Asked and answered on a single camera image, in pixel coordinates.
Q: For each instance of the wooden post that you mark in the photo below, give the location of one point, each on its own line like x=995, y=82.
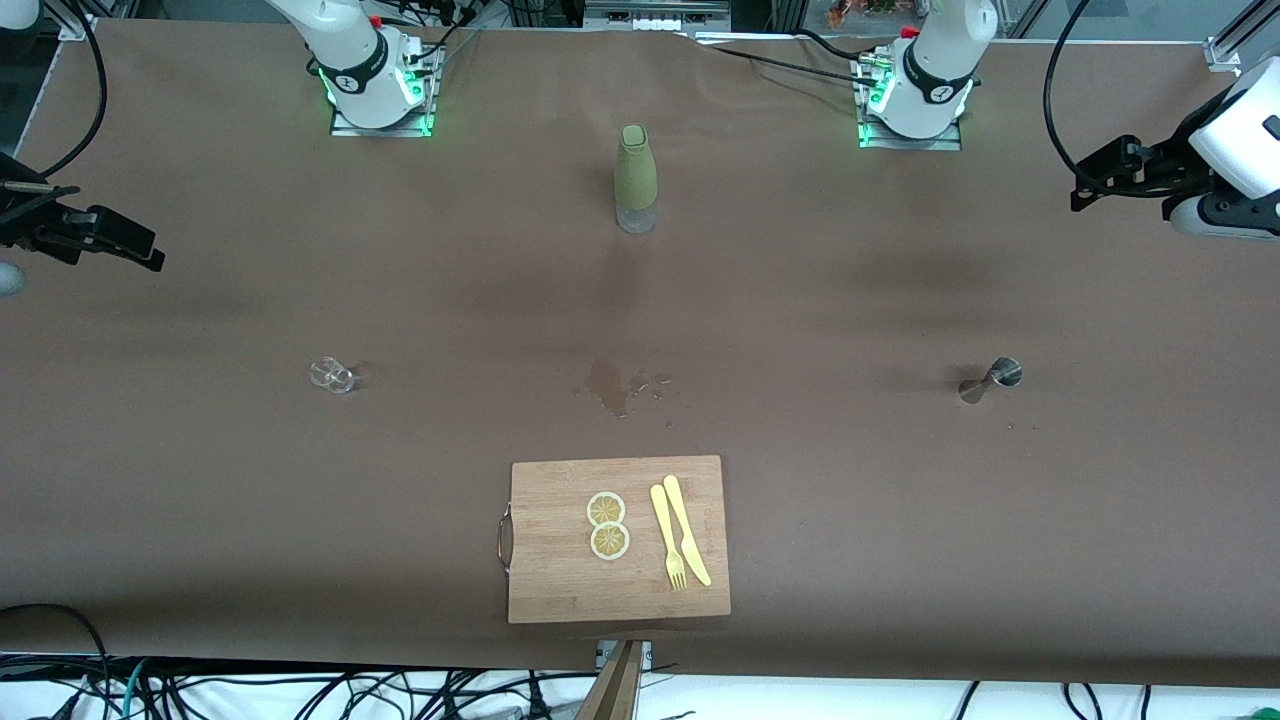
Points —
x=615, y=690

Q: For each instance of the grey power strip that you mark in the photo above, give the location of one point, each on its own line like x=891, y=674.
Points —
x=655, y=20

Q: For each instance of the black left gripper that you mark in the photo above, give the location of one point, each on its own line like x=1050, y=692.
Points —
x=1167, y=167

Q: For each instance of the small metal bracket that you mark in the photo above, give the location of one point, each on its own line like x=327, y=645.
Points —
x=603, y=652

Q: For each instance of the lemon slice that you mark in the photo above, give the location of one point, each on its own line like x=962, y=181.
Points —
x=606, y=509
x=610, y=542

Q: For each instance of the small clear glass shaker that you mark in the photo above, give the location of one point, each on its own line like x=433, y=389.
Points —
x=333, y=376

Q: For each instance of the brown table cover sheet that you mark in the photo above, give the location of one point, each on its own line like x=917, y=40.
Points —
x=200, y=500

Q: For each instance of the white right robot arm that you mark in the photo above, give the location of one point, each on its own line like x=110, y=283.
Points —
x=350, y=50

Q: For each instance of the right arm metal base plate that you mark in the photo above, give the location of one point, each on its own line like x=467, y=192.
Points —
x=380, y=131

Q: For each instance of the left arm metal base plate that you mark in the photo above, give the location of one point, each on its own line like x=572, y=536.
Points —
x=905, y=144

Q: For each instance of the yellow plastic knife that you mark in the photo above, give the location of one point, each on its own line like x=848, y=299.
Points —
x=685, y=525

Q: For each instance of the wooden cutting board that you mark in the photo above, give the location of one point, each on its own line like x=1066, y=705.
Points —
x=560, y=580

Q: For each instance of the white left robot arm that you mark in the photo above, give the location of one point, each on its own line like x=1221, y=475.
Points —
x=935, y=70

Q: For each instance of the yellow plastic fork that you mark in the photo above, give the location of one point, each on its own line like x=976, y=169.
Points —
x=665, y=530

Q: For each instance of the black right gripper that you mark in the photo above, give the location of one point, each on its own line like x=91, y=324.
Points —
x=22, y=222

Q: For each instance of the steel jigger measuring cup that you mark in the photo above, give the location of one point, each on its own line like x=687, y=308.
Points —
x=1003, y=375

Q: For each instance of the green sleeved glass bottle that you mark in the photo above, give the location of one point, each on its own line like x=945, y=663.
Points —
x=636, y=170

